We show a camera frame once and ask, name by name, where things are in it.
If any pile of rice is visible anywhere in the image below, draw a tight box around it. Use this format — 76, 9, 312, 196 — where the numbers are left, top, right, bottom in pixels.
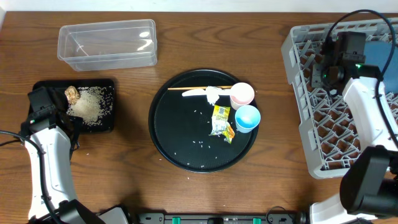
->
67, 86, 113, 127

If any large dark blue bowl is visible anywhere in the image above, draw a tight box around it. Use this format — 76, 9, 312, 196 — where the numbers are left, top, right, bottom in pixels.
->
364, 41, 398, 94

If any grey dishwasher rack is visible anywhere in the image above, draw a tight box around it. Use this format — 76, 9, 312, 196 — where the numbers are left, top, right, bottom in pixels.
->
281, 18, 397, 179

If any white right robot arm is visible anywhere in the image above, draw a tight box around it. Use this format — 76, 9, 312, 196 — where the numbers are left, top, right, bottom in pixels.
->
309, 32, 397, 223

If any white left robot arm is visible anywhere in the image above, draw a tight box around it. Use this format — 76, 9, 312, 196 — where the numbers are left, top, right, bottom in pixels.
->
21, 87, 130, 223

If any clear plastic bin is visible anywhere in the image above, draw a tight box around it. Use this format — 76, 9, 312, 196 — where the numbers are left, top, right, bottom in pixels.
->
57, 19, 157, 72

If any brown food scrap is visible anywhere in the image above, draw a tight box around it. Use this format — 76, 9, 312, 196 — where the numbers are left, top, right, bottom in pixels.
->
64, 86, 80, 105

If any black rectangular waste tray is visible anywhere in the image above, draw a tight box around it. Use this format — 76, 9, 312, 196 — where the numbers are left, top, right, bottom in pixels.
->
32, 78, 116, 133

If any pink cup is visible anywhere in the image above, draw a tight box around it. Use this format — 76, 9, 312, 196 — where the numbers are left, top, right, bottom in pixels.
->
229, 82, 255, 110

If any light blue cup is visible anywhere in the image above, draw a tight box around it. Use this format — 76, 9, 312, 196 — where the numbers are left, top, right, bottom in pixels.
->
235, 105, 261, 133

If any wooden chopstick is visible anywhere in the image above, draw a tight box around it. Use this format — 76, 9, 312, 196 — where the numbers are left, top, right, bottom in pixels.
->
167, 85, 232, 90

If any yellow snack wrapper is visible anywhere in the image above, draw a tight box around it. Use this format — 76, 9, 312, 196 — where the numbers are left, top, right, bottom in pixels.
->
210, 105, 235, 144

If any white plastic spoon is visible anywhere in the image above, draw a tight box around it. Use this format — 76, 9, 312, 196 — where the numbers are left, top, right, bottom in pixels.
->
182, 89, 231, 97

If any crumpled white tissue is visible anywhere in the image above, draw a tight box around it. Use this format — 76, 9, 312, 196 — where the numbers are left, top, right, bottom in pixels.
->
205, 86, 223, 106

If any round black serving tray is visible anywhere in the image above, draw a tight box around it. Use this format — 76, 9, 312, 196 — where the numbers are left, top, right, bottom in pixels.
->
148, 69, 258, 173

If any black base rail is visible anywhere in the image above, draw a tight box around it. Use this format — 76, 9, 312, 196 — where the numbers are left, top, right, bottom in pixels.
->
136, 211, 310, 224

